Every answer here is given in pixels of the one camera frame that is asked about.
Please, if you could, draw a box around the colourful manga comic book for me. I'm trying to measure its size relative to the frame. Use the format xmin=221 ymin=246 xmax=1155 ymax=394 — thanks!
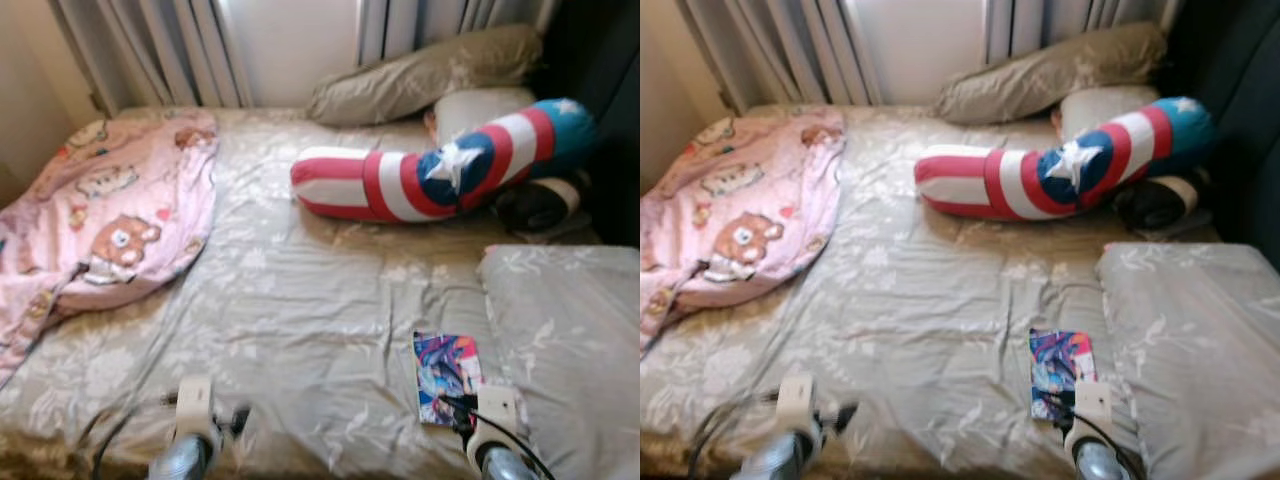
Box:
xmin=413 ymin=332 xmax=484 ymax=426
xmin=1030 ymin=328 xmax=1098 ymax=421

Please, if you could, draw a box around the light window curtain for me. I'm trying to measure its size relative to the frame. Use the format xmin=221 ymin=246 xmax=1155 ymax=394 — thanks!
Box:
xmin=50 ymin=0 xmax=251 ymax=111
xmin=675 ymin=0 xmax=881 ymax=111
xmin=355 ymin=0 xmax=556 ymax=66
xmin=985 ymin=0 xmax=1181 ymax=63

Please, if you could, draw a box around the grey floral pillow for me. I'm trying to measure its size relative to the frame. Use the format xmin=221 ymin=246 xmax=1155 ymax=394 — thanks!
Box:
xmin=478 ymin=243 xmax=641 ymax=480
xmin=1095 ymin=243 xmax=1280 ymax=480

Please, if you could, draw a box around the grey floral bed sheet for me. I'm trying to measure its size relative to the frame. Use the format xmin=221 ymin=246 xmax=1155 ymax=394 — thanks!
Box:
xmin=0 ymin=105 xmax=641 ymax=480
xmin=640 ymin=105 xmax=1280 ymax=480

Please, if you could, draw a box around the black white rolled cushion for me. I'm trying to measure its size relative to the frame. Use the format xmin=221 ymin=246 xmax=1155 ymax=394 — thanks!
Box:
xmin=1115 ymin=175 xmax=1201 ymax=236
xmin=495 ymin=175 xmax=581 ymax=236

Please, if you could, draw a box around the red white blue star pillow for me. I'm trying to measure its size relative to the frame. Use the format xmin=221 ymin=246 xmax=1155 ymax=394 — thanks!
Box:
xmin=290 ymin=97 xmax=599 ymax=223
xmin=913 ymin=97 xmax=1216 ymax=221

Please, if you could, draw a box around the pink cartoon print blanket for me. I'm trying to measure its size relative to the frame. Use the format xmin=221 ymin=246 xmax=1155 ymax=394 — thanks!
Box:
xmin=640 ymin=108 xmax=846 ymax=356
xmin=0 ymin=108 xmax=219 ymax=386

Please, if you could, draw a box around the small light grey pillow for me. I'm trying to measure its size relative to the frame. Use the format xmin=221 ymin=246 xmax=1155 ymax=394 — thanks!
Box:
xmin=1058 ymin=85 xmax=1161 ymax=141
xmin=432 ymin=87 xmax=541 ymax=146

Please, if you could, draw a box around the taupe floral pillow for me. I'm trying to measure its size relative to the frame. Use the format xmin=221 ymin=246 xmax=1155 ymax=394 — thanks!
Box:
xmin=930 ymin=22 xmax=1169 ymax=126
xmin=305 ymin=25 xmax=544 ymax=126

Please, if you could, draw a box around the dark tall furniture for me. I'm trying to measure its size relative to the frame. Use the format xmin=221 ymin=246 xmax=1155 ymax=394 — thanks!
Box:
xmin=1165 ymin=0 xmax=1280 ymax=271
xmin=540 ymin=0 xmax=641 ymax=246

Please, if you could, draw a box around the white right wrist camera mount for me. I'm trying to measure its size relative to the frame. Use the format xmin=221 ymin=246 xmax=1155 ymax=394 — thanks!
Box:
xmin=465 ymin=385 xmax=521 ymax=446
xmin=1065 ymin=380 xmax=1113 ymax=441

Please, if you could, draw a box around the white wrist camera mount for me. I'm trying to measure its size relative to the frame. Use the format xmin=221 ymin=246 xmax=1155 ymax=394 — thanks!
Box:
xmin=778 ymin=373 xmax=821 ymax=436
xmin=172 ymin=377 xmax=216 ymax=441
xmin=465 ymin=385 xmax=521 ymax=446
xmin=1065 ymin=380 xmax=1113 ymax=441

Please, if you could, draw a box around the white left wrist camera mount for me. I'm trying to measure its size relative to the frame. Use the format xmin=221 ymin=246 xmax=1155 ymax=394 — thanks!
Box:
xmin=778 ymin=373 xmax=821 ymax=436
xmin=172 ymin=377 xmax=216 ymax=441

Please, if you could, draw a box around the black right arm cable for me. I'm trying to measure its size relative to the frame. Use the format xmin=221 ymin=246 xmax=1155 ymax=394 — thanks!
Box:
xmin=445 ymin=395 xmax=556 ymax=480
xmin=1045 ymin=393 xmax=1146 ymax=480

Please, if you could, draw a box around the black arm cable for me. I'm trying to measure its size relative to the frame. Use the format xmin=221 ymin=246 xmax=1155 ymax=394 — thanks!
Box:
xmin=445 ymin=395 xmax=556 ymax=480
xmin=1045 ymin=393 xmax=1146 ymax=480
xmin=90 ymin=395 xmax=181 ymax=480
xmin=690 ymin=392 xmax=786 ymax=480

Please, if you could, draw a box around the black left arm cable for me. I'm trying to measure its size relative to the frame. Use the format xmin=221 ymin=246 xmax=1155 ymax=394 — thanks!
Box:
xmin=690 ymin=392 xmax=786 ymax=480
xmin=90 ymin=395 xmax=181 ymax=480

